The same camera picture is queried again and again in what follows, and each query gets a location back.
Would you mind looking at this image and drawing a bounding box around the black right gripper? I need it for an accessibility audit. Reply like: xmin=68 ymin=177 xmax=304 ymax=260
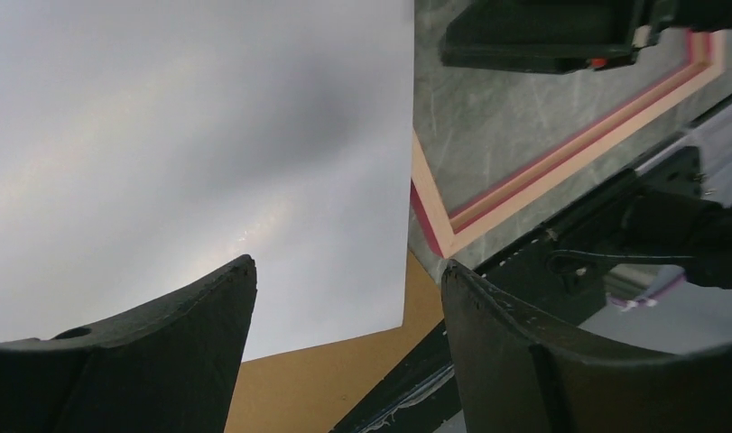
xmin=440 ymin=0 xmax=732 ymax=74

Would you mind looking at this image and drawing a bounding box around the pink picture frame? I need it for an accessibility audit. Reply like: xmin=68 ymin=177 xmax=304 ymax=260
xmin=411 ymin=31 xmax=727 ymax=258

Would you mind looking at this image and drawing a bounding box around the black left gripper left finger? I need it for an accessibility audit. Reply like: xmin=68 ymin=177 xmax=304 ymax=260
xmin=0 ymin=255 xmax=257 ymax=432

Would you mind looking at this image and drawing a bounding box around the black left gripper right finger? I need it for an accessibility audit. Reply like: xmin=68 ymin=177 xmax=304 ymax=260
xmin=441 ymin=261 xmax=732 ymax=432

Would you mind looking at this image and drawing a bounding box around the brown cardboard backing board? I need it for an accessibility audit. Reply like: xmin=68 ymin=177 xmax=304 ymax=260
xmin=225 ymin=253 xmax=442 ymax=433

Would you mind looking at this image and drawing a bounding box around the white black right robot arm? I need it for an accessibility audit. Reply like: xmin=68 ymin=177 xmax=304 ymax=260
xmin=435 ymin=1 xmax=732 ymax=284

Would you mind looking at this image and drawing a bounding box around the sunset photo print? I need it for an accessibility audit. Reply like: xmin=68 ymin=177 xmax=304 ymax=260
xmin=0 ymin=1 xmax=414 ymax=360

